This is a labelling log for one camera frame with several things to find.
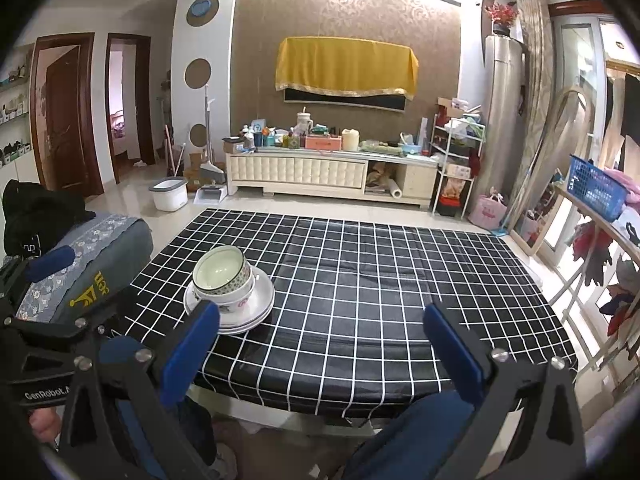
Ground white floral plate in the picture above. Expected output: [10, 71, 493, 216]
[183, 266, 276, 330]

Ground standing air conditioner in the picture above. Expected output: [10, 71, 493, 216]
[484, 34, 526, 211]

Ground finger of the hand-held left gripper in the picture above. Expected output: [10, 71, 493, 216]
[0, 246, 77, 311]
[0, 316, 108, 341]

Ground cardboard box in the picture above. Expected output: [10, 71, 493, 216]
[182, 152, 206, 191]

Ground person's left hand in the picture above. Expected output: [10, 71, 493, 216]
[27, 407, 63, 448]

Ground brown wooden door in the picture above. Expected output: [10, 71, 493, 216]
[30, 32, 105, 198]

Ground round niche with blue plate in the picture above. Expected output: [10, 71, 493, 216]
[186, 0, 219, 27]

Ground white bucket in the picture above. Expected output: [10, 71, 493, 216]
[148, 177, 189, 212]

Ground black checked tablecloth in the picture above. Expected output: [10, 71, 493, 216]
[117, 208, 581, 418]

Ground black hanging garment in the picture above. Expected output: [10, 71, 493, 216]
[620, 72, 640, 138]

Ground small patterned white plate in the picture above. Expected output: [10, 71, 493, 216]
[192, 272, 267, 322]

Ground broom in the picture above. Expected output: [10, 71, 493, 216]
[164, 125, 188, 178]

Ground white floral bowl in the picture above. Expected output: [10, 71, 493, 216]
[200, 280, 257, 315]

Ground cream TV cabinet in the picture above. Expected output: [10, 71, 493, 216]
[225, 146, 441, 207]

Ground striped curtain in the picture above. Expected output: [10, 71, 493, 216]
[515, 0, 556, 221]

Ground green patterned bowl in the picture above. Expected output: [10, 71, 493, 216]
[192, 245, 252, 296]

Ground wooden handrail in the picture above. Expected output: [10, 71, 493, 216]
[552, 182, 640, 256]

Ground person's right leg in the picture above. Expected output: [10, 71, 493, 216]
[342, 392, 481, 480]

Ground red flower vase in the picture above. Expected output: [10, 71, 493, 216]
[484, 2, 521, 37]

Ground pink box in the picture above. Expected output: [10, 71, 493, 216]
[305, 134, 343, 151]

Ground pink bag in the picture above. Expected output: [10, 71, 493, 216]
[467, 187, 508, 229]

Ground red hanging clothes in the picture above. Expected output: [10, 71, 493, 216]
[572, 220, 616, 281]

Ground brown door frame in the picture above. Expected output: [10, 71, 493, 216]
[105, 33, 156, 184]

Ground black jacket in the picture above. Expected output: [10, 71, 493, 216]
[2, 180, 96, 258]

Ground white shelf rack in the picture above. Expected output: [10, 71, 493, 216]
[431, 97, 486, 218]

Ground yellow cloth cover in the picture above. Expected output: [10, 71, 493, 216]
[275, 36, 420, 101]

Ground wall shoe shelf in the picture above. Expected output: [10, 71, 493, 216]
[0, 45, 33, 171]

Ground blue plastic basket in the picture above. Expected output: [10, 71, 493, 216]
[567, 155, 628, 222]

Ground plain white plate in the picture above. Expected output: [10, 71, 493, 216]
[186, 305, 275, 336]

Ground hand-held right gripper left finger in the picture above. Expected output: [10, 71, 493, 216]
[62, 301, 221, 480]

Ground grey dustpan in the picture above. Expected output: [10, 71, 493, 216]
[194, 182, 228, 206]

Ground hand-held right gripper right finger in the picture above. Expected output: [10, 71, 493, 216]
[425, 304, 588, 480]

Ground round wall niche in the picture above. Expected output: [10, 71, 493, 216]
[184, 58, 212, 88]

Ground wall television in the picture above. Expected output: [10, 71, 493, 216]
[284, 87, 406, 113]

